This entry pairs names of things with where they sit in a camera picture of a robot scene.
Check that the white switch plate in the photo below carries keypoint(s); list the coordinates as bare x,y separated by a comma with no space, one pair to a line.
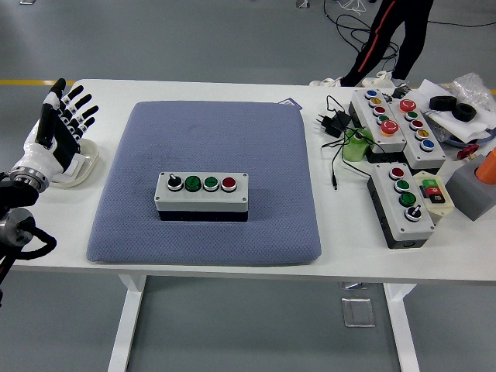
79,164

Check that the orange cylinder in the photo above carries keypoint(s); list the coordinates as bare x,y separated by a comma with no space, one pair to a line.
489,166

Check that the blue-grey bowl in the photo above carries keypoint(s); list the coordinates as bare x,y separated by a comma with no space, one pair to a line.
461,142

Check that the cream shallow tray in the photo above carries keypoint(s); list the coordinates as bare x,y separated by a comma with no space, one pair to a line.
90,157

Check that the grey-blue quilted mat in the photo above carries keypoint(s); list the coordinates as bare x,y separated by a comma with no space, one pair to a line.
232,240

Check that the white table leg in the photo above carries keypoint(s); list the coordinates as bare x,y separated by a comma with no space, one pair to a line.
401,329
126,321

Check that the four-button grey control box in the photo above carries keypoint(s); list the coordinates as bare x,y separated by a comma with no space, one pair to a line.
201,201
410,228

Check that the person in black trousers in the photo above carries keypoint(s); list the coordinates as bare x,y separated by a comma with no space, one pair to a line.
379,31

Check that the small black device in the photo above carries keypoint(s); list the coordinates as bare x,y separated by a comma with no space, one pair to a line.
399,92

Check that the five-button box, mushroom button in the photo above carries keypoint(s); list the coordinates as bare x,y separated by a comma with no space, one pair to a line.
391,141
426,157

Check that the grey block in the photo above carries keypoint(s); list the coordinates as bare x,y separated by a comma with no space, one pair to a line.
469,190

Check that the cream three-button switch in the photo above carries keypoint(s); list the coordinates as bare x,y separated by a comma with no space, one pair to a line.
430,190

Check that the green plastic bottle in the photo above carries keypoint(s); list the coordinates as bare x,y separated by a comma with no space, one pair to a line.
352,149

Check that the clear bubble wrap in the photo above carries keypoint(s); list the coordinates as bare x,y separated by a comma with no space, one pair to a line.
470,87

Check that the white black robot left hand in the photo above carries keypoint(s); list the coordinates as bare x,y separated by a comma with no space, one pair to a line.
58,135

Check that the white foam sheet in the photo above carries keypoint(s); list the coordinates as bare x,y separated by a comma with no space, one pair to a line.
461,128

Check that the red valve knob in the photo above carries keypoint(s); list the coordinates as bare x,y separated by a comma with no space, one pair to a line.
467,151

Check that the clear floor plate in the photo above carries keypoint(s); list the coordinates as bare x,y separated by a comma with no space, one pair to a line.
358,312

